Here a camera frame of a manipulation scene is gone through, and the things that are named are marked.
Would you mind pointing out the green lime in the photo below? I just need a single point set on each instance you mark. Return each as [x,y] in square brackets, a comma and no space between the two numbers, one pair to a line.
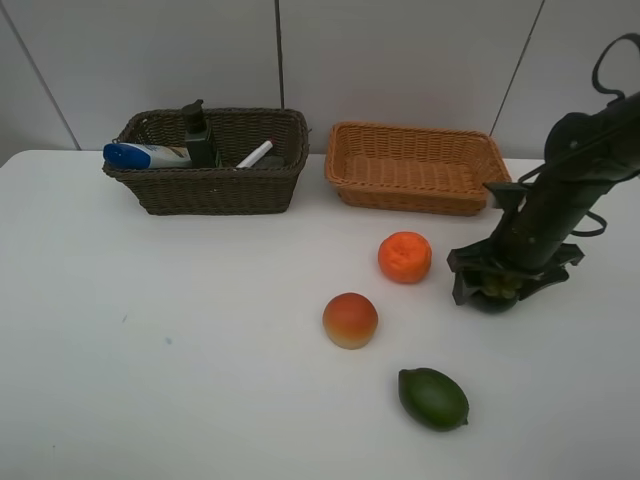
[433,399]

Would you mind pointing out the dark green pump bottle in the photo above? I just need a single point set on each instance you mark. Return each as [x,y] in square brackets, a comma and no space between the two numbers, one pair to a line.
[199,137]

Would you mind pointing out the red-yellow peach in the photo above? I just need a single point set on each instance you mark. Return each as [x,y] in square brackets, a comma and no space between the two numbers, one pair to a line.
[350,320]

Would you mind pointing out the dark purple mangosteen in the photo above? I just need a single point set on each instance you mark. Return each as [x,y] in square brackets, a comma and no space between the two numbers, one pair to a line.
[494,298]

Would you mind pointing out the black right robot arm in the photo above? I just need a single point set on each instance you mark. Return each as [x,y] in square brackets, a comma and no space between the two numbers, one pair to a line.
[585,157]

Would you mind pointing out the dark brown wicker basket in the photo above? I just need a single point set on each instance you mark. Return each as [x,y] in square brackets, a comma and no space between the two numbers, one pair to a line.
[228,190]

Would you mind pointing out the white blue-capped shampoo bottle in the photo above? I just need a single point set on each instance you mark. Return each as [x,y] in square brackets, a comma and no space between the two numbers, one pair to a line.
[140,157]

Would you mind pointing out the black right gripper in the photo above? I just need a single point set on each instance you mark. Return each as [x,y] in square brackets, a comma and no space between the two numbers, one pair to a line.
[480,263]

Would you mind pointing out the orange tangerine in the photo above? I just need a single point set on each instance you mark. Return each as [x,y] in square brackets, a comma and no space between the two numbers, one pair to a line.
[405,257]

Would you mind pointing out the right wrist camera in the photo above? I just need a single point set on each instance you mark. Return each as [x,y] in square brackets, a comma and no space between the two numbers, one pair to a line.
[508,197]

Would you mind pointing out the orange wicker basket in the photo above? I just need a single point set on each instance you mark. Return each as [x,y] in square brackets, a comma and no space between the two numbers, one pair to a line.
[427,170]

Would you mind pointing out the black whiteboard eraser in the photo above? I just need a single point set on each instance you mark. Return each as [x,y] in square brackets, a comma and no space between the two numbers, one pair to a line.
[270,162]

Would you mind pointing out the white red-tipped marker pen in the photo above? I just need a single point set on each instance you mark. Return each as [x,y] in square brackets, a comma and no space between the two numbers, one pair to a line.
[256,155]

